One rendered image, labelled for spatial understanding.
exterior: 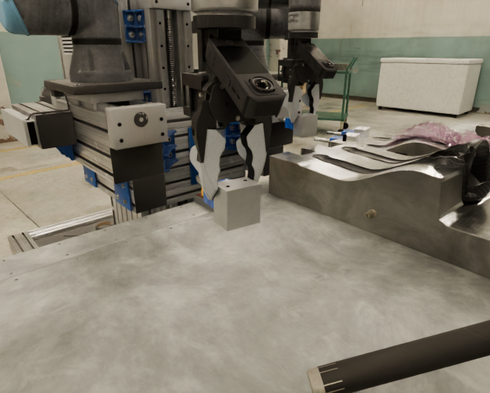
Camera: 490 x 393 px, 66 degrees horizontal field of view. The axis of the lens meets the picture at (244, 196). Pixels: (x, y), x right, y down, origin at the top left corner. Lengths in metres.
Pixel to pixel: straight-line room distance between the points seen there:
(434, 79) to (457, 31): 1.15
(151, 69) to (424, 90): 6.65
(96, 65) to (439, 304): 0.85
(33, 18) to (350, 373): 0.87
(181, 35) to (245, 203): 0.85
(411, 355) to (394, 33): 8.44
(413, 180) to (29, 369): 0.58
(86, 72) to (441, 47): 7.74
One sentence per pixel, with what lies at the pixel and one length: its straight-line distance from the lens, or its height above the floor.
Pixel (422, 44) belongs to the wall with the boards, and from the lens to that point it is 8.50.
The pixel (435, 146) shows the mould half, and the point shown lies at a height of 0.89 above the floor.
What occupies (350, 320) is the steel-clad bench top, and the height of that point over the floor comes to 0.80.
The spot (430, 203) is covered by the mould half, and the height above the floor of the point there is 0.89.
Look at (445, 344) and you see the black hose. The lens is 0.43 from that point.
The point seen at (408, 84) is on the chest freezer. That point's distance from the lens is 7.66.
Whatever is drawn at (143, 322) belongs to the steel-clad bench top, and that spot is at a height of 0.80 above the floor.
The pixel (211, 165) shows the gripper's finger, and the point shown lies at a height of 0.99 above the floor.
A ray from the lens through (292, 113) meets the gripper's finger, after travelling 0.97.
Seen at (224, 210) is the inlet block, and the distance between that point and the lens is 0.46.
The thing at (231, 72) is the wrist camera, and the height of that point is 1.09.
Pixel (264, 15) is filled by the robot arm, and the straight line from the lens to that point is 1.28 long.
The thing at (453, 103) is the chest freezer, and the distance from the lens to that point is 7.42.
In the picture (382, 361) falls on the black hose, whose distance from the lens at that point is 0.41.
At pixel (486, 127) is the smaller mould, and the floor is 0.87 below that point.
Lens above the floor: 1.12
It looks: 22 degrees down
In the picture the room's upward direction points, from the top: straight up
